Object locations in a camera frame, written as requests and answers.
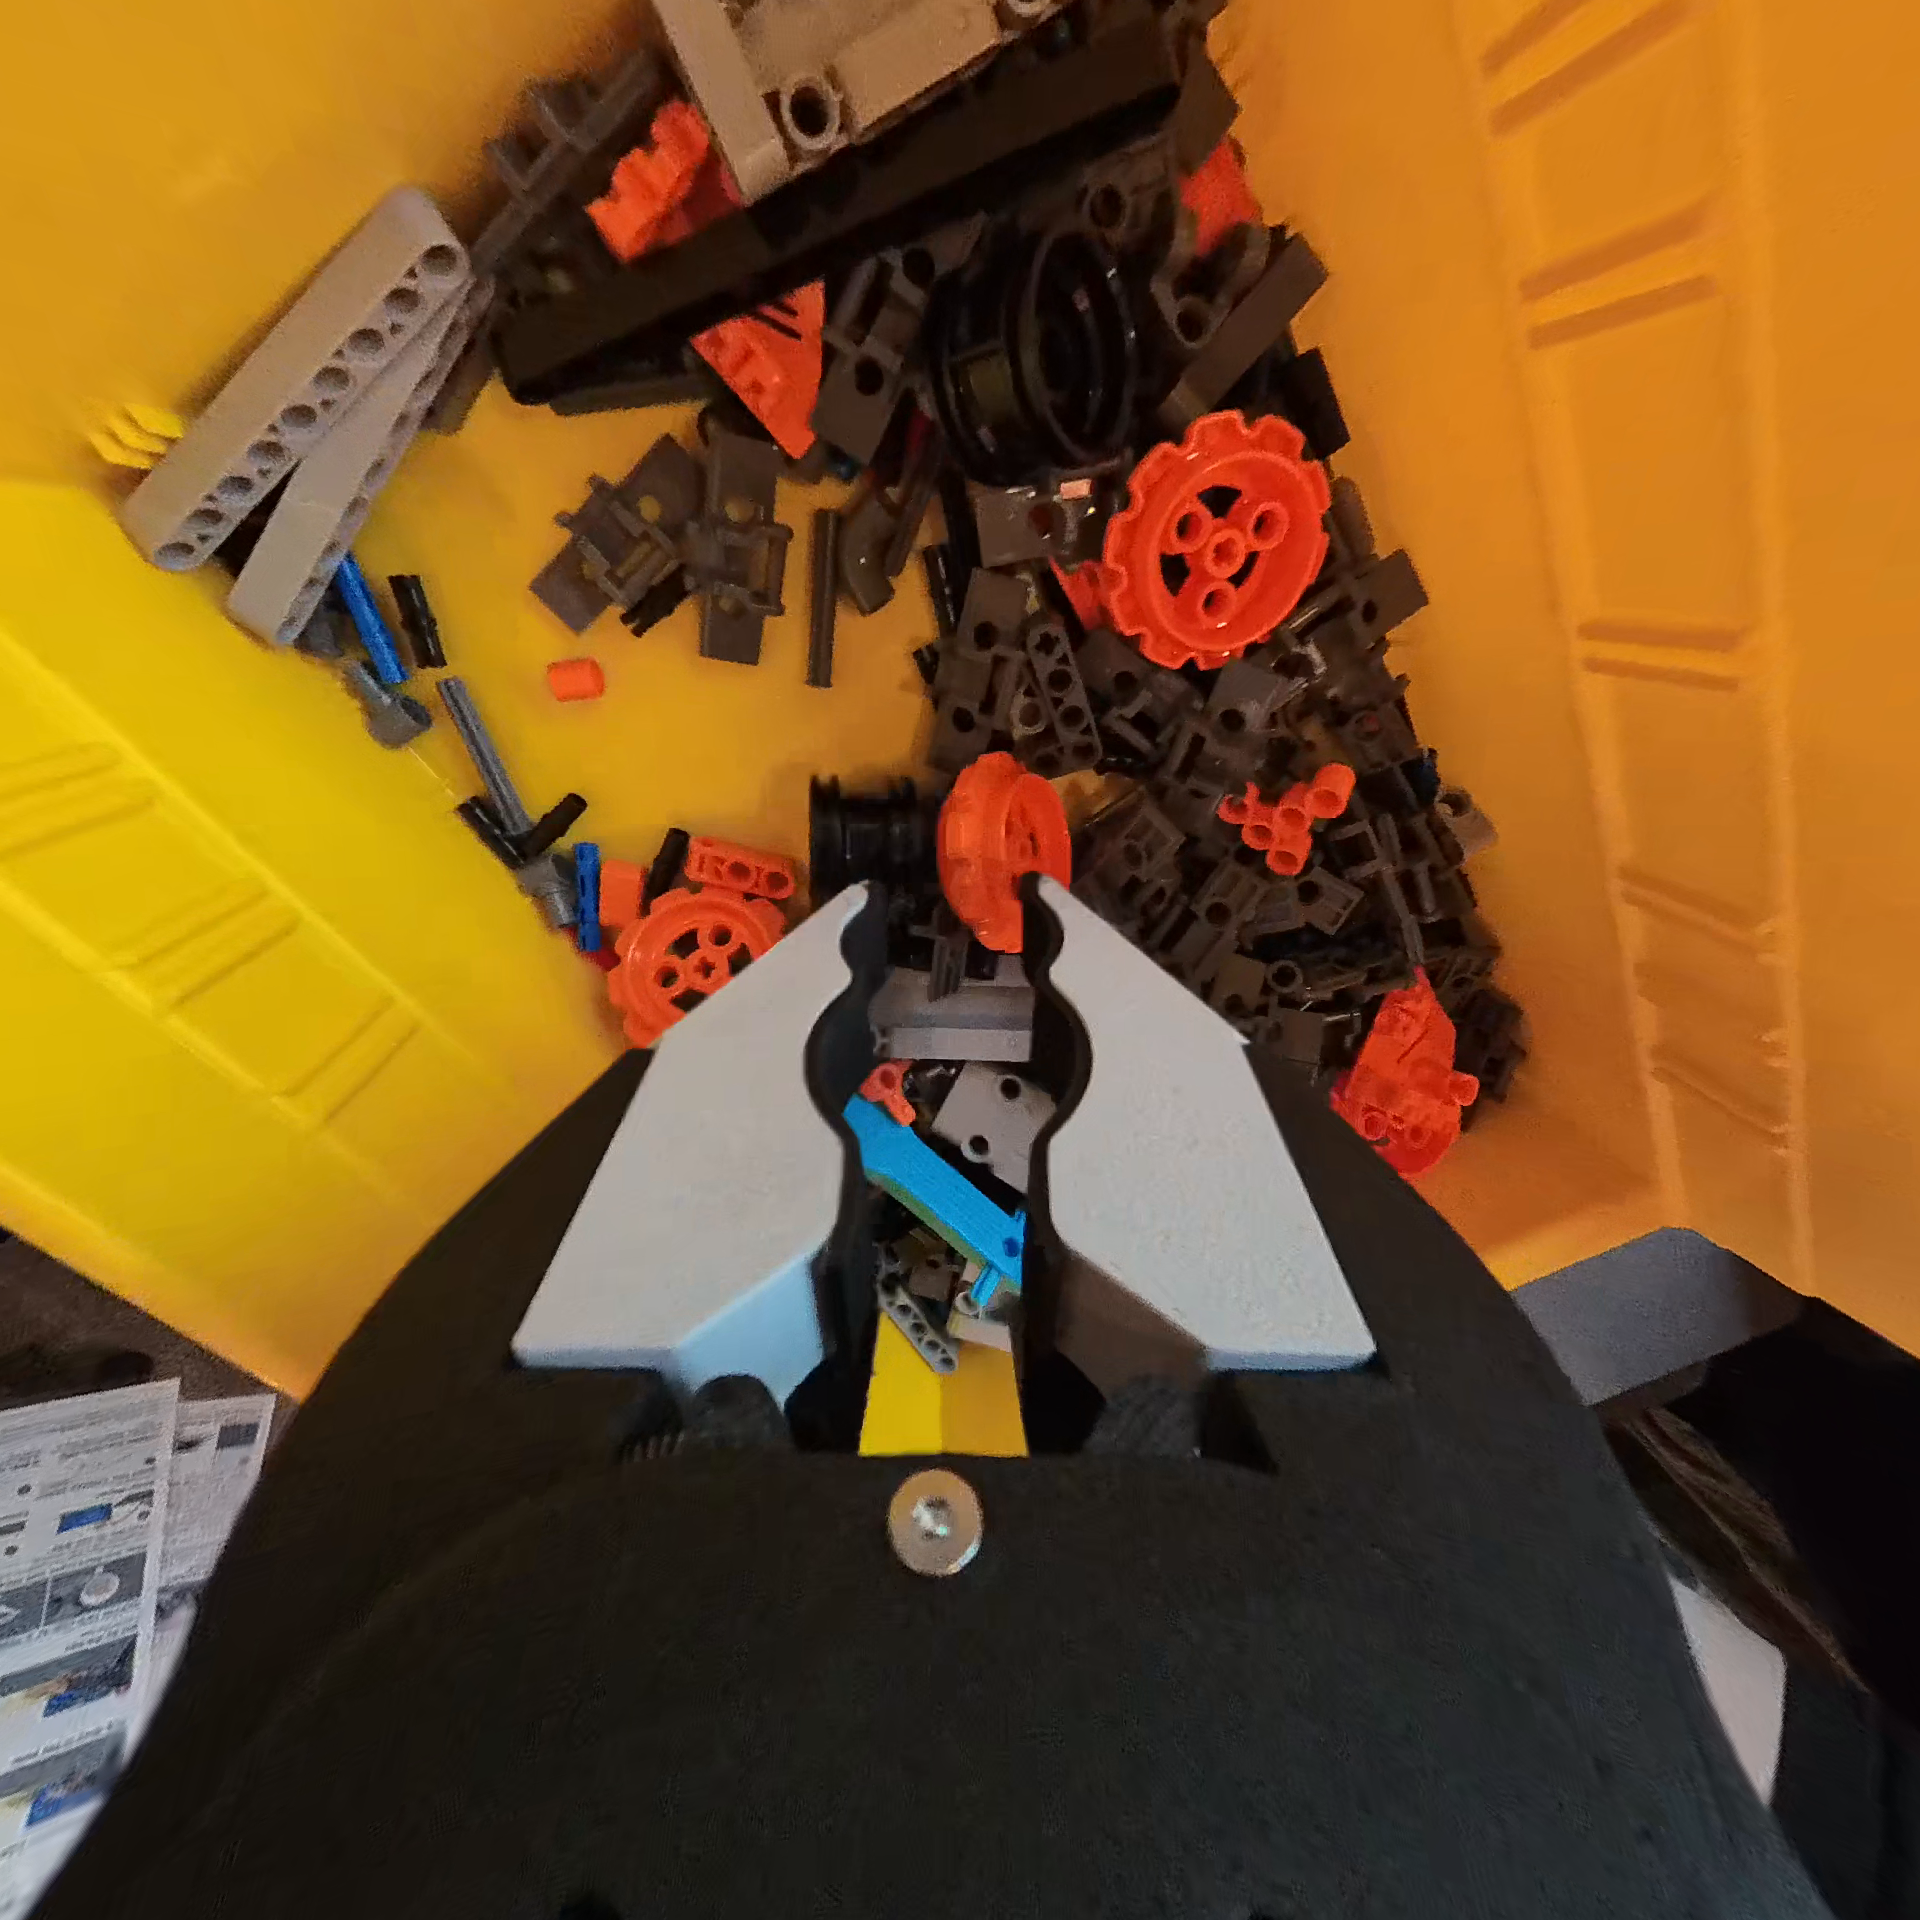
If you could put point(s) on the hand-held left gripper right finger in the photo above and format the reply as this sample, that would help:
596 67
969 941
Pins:
1201 1201

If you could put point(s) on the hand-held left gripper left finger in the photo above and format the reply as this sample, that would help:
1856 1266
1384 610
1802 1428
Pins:
692 1201

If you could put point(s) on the orange gear wheel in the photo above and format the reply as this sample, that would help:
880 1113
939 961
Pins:
683 961
992 841
1215 540

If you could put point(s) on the yellow plastic bin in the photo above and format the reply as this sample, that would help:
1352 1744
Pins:
227 226

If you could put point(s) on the blue flat piece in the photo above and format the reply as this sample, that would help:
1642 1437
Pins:
933 1186

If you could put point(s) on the grey brick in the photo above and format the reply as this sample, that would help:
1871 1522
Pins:
946 1027

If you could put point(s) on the orange short beam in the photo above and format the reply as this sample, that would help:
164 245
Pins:
742 867

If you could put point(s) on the orange cross connector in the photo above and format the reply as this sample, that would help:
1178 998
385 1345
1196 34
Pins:
1290 818

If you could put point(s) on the black wheel rim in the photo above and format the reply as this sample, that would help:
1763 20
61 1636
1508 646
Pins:
871 841

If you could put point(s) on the pile of dark grey parts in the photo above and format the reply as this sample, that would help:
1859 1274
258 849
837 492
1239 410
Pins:
1201 749

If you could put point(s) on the grey axle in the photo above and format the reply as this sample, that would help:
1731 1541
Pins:
480 749

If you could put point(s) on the small orange bush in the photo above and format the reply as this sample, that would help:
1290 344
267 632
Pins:
577 682

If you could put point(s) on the blue axle pin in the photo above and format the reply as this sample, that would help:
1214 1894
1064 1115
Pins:
366 615

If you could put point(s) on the light grey holed beam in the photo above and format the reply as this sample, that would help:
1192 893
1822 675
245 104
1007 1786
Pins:
343 493
302 389

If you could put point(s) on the orange triangular panel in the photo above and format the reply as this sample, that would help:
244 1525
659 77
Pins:
771 362

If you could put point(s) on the long black beam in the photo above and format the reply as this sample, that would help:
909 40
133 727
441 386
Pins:
899 212

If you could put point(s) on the orange toothed piece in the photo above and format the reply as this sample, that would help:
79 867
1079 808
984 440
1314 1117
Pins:
656 182

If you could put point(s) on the light grey motor block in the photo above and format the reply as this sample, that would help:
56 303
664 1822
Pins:
840 77

